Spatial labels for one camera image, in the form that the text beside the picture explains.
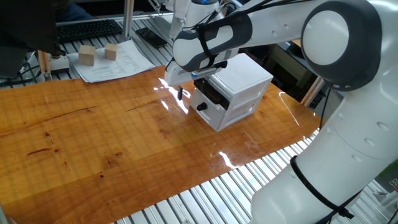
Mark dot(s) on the pale grey base plate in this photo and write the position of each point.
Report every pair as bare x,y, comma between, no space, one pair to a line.
60,65

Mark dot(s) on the white plastic drawer cabinet frame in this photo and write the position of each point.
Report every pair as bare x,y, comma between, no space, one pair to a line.
245,73

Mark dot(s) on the metal binder clip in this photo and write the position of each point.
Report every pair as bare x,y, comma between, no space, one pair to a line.
394,184

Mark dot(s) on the black smartphone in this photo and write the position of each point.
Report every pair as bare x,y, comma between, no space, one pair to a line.
150,37

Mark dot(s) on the aluminium profile post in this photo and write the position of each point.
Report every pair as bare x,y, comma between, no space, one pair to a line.
127,18

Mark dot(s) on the slanted wooden beam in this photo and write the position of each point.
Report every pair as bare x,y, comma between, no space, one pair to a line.
311,93

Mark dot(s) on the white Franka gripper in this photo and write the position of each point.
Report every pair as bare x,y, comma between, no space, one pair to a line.
175,76

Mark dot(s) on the silver blue wrist bracket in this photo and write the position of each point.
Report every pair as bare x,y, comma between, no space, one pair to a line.
203,73

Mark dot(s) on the white pedestal on grey plate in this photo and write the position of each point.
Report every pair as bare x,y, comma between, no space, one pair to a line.
178,18

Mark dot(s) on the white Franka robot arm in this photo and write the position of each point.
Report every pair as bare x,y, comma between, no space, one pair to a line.
342,155

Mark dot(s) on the glossy wood-grain mat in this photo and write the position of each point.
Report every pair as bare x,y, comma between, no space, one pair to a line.
93,140

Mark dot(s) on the black monitor back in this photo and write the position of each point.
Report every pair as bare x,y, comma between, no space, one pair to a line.
25,25

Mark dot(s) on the green plastic object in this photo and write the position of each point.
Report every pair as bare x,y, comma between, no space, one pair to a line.
390,168

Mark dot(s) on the short wooden post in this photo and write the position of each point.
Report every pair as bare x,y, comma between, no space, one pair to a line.
44,65

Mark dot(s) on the printed white paper sheets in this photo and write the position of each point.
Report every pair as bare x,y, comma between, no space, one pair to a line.
124,63

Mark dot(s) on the black computer keyboard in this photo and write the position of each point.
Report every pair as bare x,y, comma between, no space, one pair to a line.
88,29

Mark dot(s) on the white drawer with black knob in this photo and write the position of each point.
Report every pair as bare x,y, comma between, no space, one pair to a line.
213,118

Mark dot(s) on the seated person in jeans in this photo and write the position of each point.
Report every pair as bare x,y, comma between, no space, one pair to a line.
76,15

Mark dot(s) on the large wooden block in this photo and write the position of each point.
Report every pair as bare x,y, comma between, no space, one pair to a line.
87,56
111,52

